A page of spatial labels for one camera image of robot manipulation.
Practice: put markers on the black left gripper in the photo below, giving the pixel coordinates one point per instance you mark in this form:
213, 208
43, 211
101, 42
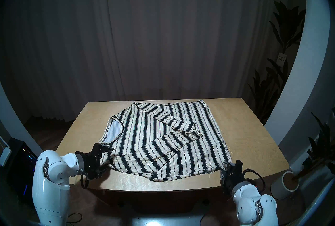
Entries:
90, 162

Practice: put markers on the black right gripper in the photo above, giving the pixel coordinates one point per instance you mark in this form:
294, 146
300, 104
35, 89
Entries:
233, 181

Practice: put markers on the cream black striped shirt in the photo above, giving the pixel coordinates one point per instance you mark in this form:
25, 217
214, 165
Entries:
157, 133

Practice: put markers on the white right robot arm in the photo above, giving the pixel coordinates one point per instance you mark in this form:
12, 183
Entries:
251, 207

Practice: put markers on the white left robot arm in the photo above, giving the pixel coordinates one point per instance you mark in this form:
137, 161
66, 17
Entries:
49, 175

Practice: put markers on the white round plant pot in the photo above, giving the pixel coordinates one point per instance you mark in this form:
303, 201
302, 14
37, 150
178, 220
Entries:
278, 188

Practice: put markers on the grey metal base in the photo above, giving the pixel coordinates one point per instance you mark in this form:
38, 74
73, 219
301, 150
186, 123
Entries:
165, 221

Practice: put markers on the black computer tower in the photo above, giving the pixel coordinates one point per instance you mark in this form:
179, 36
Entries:
21, 173

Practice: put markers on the small dark potted plant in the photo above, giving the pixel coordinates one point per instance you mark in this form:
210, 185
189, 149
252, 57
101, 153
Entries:
319, 146

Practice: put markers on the white curved arch pillar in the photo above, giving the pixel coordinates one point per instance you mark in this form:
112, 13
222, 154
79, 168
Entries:
301, 84
13, 126

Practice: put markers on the white plant label tag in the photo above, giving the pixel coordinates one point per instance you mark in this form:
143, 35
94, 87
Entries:
281, 59

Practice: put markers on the grey pleated curtain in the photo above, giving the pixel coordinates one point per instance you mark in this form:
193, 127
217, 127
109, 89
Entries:
157, 31

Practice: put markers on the tall dark leafy plant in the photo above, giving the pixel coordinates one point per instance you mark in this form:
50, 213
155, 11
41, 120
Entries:
285, 29

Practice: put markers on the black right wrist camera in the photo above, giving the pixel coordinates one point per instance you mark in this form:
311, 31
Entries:
238, 166

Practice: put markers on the small white wall device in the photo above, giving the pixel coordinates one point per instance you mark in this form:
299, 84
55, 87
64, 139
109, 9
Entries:
5, 156

